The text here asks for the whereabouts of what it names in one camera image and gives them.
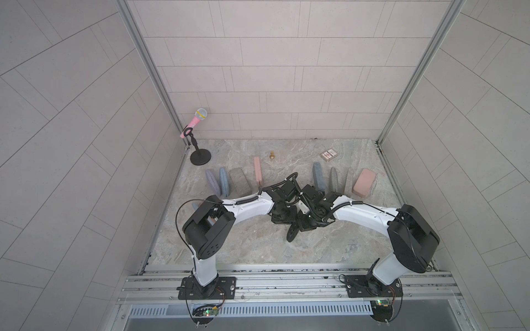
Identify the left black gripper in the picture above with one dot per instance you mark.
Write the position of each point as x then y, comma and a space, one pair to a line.
291, 219

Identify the blue case pink glasses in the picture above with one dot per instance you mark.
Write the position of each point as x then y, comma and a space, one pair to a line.
211, 220

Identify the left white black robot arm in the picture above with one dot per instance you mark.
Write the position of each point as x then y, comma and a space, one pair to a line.
206, 230

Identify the teal folding glasses case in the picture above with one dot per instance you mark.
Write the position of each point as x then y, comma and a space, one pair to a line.
348, 187

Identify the pink toy microphone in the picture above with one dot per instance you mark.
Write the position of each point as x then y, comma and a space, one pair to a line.
200, 115

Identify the small pink card box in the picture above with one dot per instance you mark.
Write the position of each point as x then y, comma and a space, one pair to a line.
329, 155

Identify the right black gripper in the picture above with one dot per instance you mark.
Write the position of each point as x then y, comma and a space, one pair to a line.
301, 225

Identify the beige glasses case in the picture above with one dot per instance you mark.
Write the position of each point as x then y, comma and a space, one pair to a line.
334, 183

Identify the black tan case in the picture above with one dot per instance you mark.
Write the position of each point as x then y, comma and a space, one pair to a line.
293, 231

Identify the pink grey case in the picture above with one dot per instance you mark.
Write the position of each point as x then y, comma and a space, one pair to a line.
258, 171

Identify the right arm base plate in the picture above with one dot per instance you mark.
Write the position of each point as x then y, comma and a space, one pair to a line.
360, 286

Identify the circuit board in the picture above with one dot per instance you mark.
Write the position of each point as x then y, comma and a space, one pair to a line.
206, 311
382, 311

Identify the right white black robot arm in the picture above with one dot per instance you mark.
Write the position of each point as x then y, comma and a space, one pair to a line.
413, 240

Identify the right circuit board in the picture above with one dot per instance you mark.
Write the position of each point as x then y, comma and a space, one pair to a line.
382, 311

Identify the aluminium rail frame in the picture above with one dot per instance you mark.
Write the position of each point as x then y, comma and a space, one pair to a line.
288, 290

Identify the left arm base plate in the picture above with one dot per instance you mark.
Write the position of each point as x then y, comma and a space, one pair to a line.
220, 288

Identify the left circuit board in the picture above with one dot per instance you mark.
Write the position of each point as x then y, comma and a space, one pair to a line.
206, 311

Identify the black microphone stand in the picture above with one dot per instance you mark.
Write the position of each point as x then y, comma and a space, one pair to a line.
200, 156

